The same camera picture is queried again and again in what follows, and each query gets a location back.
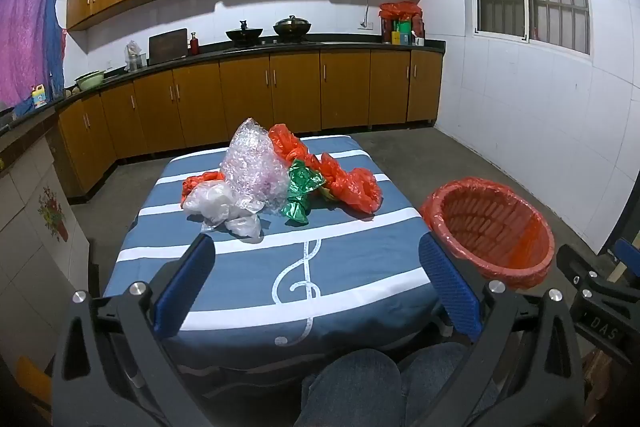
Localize blue striped tablecloth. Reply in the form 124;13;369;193
102;134;443;403

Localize person's knees in jeans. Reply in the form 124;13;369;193
295;349;403;427

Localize blue hanging cloth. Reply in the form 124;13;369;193
14;0;66;118

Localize black wok with lid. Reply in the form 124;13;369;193
226;21;264;46

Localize white plastic bag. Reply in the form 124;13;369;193
181;181;267;240

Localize person's right leg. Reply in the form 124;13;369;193
400;342;496;427

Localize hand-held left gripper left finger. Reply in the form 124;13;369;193
52;233;217;427

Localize small red plastic bag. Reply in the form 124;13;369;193
180;172;226;208

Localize green knotted plastic bag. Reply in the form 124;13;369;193
280;159;328;226

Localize large red bag on counter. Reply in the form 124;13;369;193
378;2;425;44

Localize dark pot with lid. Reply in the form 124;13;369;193
272;16;312;40

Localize clear bubble wrap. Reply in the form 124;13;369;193
220;118;292;214

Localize black kitchen countertop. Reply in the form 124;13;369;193
0;38;446;135

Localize wooden lower cabinets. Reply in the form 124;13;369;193
57;49;444;198

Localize purple hanging cloth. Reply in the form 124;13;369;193
0;0;52;106

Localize brown cutting board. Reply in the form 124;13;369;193
148;28;189;63

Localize cardboard box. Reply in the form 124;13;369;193
582;347;617;424

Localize long red plastic bag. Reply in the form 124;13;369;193
312;153;383;214

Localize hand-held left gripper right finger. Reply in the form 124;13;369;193
418;234;586;427

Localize red lined trash bin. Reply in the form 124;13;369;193
419;177;556;290

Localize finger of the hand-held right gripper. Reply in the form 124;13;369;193
556;245;621;308
614;238;640;269

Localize clear bag on counter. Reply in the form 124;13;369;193
125;40;146;72

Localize green basin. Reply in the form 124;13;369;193
75;71;106;90

